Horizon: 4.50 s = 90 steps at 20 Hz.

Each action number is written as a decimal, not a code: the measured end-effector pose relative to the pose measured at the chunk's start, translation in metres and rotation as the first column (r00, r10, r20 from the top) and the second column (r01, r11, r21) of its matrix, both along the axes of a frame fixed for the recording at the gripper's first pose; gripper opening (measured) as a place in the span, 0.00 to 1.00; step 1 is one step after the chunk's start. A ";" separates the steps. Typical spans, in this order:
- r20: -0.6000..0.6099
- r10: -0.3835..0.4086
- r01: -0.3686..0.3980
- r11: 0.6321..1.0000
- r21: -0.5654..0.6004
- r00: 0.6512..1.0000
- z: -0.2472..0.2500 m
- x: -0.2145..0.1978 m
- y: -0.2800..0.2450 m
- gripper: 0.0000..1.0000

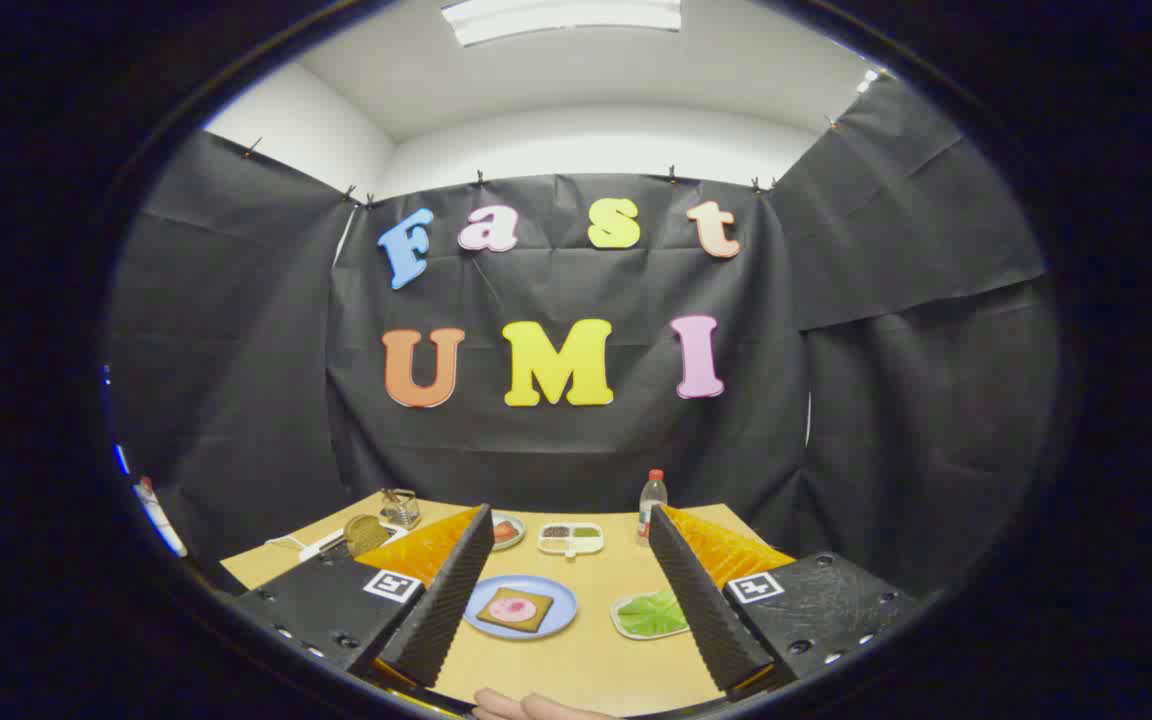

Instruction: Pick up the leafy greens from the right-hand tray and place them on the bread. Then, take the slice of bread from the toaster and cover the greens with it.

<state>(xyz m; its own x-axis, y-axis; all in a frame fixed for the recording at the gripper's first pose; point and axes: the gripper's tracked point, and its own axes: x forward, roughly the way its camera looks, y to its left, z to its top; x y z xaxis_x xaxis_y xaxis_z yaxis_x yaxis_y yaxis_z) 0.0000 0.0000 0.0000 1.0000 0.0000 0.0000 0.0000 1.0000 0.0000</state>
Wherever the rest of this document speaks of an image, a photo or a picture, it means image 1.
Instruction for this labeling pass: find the brown toasted bread slice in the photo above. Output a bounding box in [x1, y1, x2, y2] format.
[344, 514, 390, 557]

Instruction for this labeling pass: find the green lettuce leaf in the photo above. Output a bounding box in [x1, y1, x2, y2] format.
[616, 590, 689, 638]

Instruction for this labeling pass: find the white square plate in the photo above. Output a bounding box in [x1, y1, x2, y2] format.
[611, 590, 692, 642]

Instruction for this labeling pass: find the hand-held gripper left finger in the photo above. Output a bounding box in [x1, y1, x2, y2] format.
[232, 503, 496, 691]

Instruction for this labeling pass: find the blue round plate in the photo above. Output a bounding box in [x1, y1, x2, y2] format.
[463, 574, 578, 641]

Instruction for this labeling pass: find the bread slice under ham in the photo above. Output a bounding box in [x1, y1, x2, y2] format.
[476, 587, 555, 634]

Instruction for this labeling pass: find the white object with red tip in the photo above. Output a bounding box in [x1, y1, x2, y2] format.
[133, 477, 187, 558]

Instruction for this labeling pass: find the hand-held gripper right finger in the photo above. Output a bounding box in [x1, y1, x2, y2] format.
[647, 503, 927, 701]

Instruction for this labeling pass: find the white divided condiment tray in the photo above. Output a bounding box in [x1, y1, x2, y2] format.
[538, 522, 605, 557]

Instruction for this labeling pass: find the wire utensil basket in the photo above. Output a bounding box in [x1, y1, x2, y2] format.
[379, 488, 422, 529]

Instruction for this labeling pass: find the clear bottle with red cap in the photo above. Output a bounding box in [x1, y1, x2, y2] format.
[638, 469, 669, 546]

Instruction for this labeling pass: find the ceiling light panel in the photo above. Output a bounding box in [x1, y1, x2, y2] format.
[441, 0, 683, 48]

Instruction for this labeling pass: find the black backdrop cloth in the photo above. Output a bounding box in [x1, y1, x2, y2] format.
[106, 75, 1062, 601]

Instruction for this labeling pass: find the white toaster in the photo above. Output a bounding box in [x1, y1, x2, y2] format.
[298, 515, 407, 563]

